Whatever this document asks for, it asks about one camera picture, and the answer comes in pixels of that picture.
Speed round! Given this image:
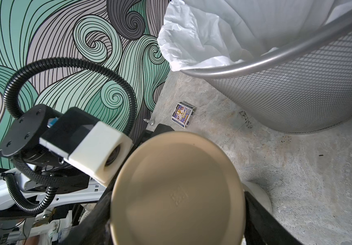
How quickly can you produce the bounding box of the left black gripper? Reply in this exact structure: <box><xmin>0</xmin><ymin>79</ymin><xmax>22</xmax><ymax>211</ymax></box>
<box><xmin>0</xmin><ymin>104</ymin><xmax>90</xmax><ymax>193</ymax></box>

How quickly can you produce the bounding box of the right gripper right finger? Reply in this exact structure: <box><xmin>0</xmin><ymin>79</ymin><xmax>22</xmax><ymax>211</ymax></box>
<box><xmin>244</xmin><ymin>192</ymin><xmax>302</xmax><ymax>245</ymax></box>

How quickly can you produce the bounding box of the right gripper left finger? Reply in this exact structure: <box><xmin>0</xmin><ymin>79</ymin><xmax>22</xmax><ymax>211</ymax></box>
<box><xmin>61</xmin><ymin>191</ymin><xmax>113</xmax><ymax>245</ymax></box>

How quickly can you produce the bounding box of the clear plastic rice jar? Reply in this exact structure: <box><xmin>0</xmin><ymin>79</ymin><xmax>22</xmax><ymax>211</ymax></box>
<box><xmin>241</xmin><ymin>181</ymin><xmax>272</xmax><ymax>214</ymax></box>

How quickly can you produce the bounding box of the beige jar lid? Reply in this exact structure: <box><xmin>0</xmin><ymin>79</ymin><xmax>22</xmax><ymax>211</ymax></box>
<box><xmin>110</xmin><ymin>131</ymin><xmax>246</xmax><ymax>245</ymax></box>

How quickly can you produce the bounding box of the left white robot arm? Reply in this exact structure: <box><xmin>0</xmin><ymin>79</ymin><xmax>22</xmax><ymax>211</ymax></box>
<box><xmin>0</xmin><ymin>105</ymin><xmax>105</xmax><ymax>245</ymax></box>

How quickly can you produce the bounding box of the small metal bolt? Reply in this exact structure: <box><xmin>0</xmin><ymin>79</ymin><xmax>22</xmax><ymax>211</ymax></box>
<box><xmin>144</xmin><ymin>118</ymin><xmax>155</xmax><ymax>126</ymax></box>

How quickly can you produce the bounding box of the small colourful card box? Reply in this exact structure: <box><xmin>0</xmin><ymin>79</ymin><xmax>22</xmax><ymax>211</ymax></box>
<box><xmin>171</xmin><ymin>102</ymin><xmax>196</xmax><ymax>129</ymax></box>

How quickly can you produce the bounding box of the silver mesh waste bin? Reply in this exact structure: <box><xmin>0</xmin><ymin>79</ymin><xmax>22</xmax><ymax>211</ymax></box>
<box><xmin>185</xmin><ymin>10</ymin><xmax>352</xmax><ymax>133</ymax></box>

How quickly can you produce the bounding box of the white plastic bin liner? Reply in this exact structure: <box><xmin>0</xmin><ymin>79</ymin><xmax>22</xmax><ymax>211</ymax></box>
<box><xmin>158</xmin><ymin>0</ymin><xmax>352</xmax><ymax>71</ymax></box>

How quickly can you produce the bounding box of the black corrugated left cable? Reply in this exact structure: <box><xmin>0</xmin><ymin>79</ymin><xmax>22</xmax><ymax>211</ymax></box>
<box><xmin>0</xmin><ymin>57</ymin><xmax>138</xmax><ymax>214</ymax></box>

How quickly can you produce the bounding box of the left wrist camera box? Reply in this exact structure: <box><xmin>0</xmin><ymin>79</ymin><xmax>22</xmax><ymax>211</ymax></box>
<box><xmin>39</xmin><ymin>107</ymin><xmax>133</xmax><ymax>187</ymax></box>

